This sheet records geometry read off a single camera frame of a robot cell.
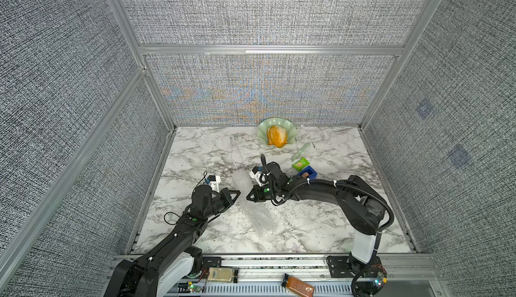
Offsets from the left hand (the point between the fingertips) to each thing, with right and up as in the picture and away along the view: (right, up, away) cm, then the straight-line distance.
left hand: (244, 191), depth 81 cm
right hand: (0, -2, +3) cm, 4 cm away
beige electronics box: (-7, -26, -13) cm, 30 cm away
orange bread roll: (+15, +24, +22) cm, 36 cm away
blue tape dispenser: (+30, +6, +11) cm, 32 cm away
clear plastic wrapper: (+30, +17, +28) cm, 45 cm away
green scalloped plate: (+24, +27, +31) cm, 48 cm away
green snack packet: (+27, +9, +21) cm, 35 cm away
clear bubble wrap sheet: (+7, -9, -1) cm, 11 cm away
